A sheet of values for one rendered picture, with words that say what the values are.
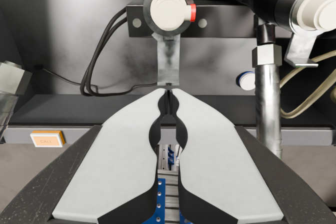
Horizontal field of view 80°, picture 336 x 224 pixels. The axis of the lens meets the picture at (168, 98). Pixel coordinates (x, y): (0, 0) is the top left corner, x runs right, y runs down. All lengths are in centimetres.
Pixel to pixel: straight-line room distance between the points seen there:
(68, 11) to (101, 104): 19
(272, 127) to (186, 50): 29
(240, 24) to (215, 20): 3
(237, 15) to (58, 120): 35
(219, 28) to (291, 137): 26
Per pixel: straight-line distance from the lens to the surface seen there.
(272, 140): 17
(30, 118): 47
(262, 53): 18
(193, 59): 43
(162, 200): 79
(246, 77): 46
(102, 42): 26
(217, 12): 26
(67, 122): 43
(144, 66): 44
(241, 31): 27
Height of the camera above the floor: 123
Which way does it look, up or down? 59 degrees down
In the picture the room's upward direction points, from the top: 179 degrees counter-clockwise
